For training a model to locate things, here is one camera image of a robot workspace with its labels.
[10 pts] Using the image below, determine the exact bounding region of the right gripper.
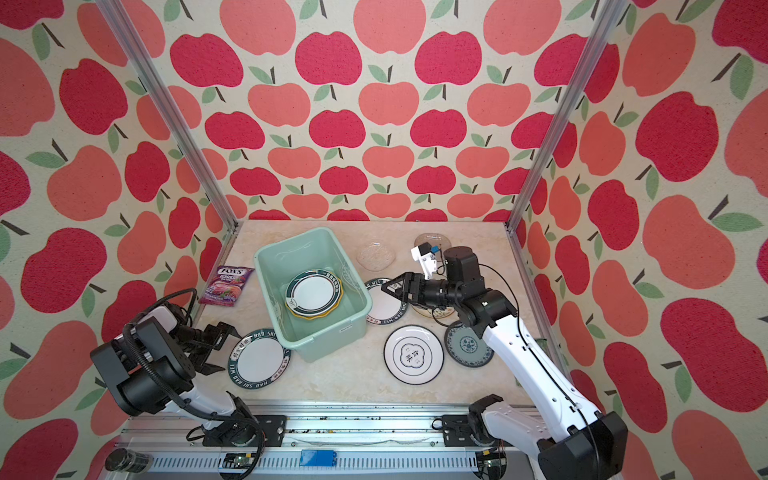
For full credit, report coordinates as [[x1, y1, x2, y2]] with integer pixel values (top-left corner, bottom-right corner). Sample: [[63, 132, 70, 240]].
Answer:
[[380, 271, 462, 312]]

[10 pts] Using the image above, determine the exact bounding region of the small green rim lettered plate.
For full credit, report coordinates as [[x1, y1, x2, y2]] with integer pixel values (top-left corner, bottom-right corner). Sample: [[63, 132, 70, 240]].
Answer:
[[365, 277, 408, 325]]

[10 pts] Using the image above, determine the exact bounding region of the large green rim lettered plate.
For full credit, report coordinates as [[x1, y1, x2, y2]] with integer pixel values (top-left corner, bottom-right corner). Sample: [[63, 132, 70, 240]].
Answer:
[[227, 328, 291, 390]]

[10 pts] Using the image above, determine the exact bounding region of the white plate black flower emblem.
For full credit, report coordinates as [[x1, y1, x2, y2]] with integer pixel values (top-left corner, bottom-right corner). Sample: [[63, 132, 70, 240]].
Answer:
[[383, 325, 445, 386]]

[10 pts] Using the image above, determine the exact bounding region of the yellow polka dot plate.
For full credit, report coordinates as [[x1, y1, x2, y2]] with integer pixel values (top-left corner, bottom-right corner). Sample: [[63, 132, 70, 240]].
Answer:
[[284, 269, 346, 321]]

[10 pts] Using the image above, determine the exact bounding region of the mint green plastic bin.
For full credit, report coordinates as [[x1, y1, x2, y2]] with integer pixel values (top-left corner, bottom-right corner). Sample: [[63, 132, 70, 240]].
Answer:
[[254, 227, 372, 362]]

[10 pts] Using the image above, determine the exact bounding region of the red and green ringed plate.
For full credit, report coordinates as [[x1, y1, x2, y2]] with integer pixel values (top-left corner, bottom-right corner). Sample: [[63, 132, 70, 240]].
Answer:
[[285, 269, 343, 317]]

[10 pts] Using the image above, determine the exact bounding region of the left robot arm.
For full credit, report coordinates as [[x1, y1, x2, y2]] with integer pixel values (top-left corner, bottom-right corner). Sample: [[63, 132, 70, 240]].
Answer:
[[90, 304, 261, 446]]

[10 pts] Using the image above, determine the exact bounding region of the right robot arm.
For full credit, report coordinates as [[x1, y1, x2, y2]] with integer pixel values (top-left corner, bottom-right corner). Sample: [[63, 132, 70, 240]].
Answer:
[[381, 243, 628, 479]]

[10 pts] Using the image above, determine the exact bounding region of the beige ceramic bowl plate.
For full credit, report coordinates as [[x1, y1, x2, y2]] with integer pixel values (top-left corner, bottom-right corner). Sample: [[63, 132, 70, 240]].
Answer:
[[412, 305, 458, 320]]

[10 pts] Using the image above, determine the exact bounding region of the clear glass plate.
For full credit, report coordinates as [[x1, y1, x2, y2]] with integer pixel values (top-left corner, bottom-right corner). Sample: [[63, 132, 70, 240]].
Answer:
[[356, 241, 396, 272]]

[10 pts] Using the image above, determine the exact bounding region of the smoky brown glass plate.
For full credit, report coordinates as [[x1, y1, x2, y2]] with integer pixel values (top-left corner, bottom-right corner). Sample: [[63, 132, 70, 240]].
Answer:
[[413, 233, 452, 250]]

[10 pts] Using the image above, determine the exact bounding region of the purple candy bag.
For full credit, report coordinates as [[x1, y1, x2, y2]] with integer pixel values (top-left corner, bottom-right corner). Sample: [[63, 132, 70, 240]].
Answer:
[[200, 266, 254, 307]]

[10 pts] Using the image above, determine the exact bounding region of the blue patterned small plate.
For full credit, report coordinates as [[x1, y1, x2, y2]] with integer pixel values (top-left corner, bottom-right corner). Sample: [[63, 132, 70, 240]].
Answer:
[[444, 321, 494, 368]]

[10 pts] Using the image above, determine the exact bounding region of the black cylindrical knob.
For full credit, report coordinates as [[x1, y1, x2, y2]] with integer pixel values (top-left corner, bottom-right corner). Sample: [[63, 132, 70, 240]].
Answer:
[[105, 448, 153, 474]]

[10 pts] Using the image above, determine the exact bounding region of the blue label block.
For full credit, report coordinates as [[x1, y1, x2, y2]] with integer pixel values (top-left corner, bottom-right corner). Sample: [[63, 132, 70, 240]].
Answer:
[[299, 449, 337, 468]]

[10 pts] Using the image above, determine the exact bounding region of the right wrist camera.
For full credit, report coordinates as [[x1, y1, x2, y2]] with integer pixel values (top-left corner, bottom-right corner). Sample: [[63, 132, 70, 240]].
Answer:
[[411, 242, 445, 280]]

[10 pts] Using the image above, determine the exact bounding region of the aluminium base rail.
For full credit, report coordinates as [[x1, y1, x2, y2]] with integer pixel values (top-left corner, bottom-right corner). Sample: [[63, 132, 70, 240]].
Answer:
[[98, 401, 619, 480]]

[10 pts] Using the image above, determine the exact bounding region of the left aluminium frame post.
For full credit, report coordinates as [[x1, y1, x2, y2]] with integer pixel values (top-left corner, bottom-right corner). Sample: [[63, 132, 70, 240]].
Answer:
[[95, 0, 240, 230]]

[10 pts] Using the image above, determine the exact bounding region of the aluminium frame post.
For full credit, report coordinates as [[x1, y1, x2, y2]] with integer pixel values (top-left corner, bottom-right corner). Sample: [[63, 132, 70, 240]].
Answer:
[[95, 0, 240, 230], [506, 0, 628, 232]]

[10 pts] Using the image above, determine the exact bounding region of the right aluminium frame post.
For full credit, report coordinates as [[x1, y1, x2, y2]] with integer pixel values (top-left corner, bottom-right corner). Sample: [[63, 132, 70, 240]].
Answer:
[[506, 0, 628, 232]]

